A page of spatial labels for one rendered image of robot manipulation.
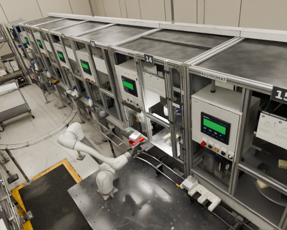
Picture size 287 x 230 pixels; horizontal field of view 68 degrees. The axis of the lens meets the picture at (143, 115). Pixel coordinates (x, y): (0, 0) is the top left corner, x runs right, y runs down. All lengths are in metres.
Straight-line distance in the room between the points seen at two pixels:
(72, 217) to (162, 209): 1.49
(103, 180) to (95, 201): 0.30
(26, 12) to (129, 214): 8.03
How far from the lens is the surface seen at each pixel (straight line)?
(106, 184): 2.39
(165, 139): 2.59
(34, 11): 9.25
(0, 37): 7.97
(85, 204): 2.57
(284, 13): 5.14
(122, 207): 2.41
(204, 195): 2.17
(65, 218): 3.43
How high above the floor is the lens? 2.66
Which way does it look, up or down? 34 degrees down
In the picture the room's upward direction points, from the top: 10 degrees counter-clockwise
